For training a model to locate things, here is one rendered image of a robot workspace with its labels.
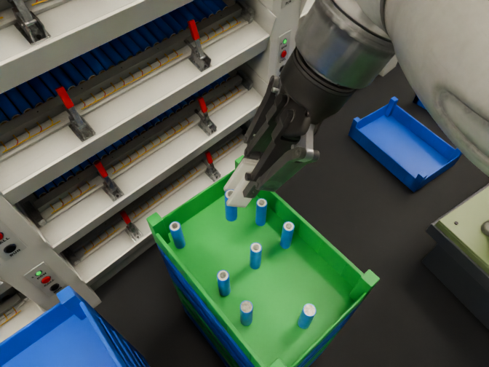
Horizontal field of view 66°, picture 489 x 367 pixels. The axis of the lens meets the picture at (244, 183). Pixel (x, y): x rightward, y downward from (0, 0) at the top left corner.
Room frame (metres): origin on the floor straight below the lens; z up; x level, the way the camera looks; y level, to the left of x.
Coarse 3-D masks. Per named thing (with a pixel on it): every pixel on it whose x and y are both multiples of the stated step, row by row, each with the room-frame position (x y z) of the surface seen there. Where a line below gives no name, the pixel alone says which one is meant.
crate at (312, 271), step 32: (224, 192) 0.39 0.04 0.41; (160, 224) 0.29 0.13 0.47; (192, 224) 0.33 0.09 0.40; (224, 224) 0.33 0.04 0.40; (256, 224) 0.33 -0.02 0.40; (192, 256) 0.27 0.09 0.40; (224, 256) 0.27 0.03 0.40; (288, 256) 0.27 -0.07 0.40; (320, 256) 0.27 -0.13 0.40; (256, 288) 0.21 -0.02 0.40; (288, 288) 0.21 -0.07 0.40; (320, 288) 0.21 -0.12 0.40; (352, 288) 0.21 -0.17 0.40; (224, 320) 0.15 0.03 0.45; (256, 320) 0.16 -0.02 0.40; (288, 320) 0.16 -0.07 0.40; (320, 320) 0.16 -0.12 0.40; (256, 352) 0.12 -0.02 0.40; (288, 352) 0.12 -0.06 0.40
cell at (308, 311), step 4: (308, 304) 0.17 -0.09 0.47; (312, 304) 0.17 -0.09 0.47; (304, 308) 0.16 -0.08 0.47; (308, 308) 0.16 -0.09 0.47; (312, 308) 0.16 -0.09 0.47; (304, 312) 0.16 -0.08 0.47; (308, 312) 0.16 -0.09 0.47; (312, 312) 0.16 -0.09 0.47; (300, 316) 0.16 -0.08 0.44; (304, 316) 0.15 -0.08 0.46; (308, 316) 0.15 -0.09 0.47; (312, 316) 0.15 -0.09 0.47; (300, 320) 0.16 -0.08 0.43; (304, 320) 0.15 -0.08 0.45; (308, 320) 0.15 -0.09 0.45; (300, 324) 0.15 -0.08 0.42; (304, 324) 0.15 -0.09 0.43; (308, 324) 0.15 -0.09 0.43; (304, 328) 0.15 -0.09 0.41
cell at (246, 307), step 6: (246, 300) 0.17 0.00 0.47; (240, 306) 0.16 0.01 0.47; (246, 306) 0.16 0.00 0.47; (252, 306) 0.16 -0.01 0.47; (240, 312) 0.16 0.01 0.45; (246, 312) 0.16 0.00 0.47; (252, 312) 0.16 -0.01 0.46; (240, 318) 0.16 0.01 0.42; (246, 318) 0.15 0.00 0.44; (252, 318) 0.16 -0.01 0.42; (246, 324) 0.15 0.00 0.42
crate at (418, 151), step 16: (384, 112) 1.01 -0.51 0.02; (400, 112) 0.99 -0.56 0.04; (352, 128) 0.91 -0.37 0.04; (368, 128) 0.95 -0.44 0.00; (384, 128) 0.95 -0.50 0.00; (400, 128) 0.95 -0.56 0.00; (416, 128) 0.92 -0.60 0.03; (368, 144) 0.84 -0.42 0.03; (384, 144) 0.87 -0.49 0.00; (400, 144) 0.87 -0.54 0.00; (416, 144) 0.87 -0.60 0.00; (432, 144) 0.86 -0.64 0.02; (448, 144) 0.82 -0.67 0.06; (384, 160) 0.78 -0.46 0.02; (400, 160) 0.80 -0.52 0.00; (416, 160) 0.80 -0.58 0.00; (432, 160) 0.80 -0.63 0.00; (448, 160) 0.79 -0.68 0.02; (400, 176) 0.72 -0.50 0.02; (416, 176) 0.73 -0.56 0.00; (432, 176) 0.71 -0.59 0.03
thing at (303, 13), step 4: (304, 0) 0.81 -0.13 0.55; (308, 0) 0.88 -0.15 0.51; (312, 0) 0.88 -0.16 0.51; (304, 4) 0.81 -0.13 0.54; (308, 4) 0.86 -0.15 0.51; (300, 8) 0.81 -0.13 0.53; (304, 8) 0.85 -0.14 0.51; (308, 8) 0.85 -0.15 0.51; (300, 12) 0.81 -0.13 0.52; (304, 12) 0.83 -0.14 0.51; (300, 16) 0.81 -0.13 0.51; (304, 16) 0.83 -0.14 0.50; (300, 20) 0.82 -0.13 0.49; (300, 24) 0.83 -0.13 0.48
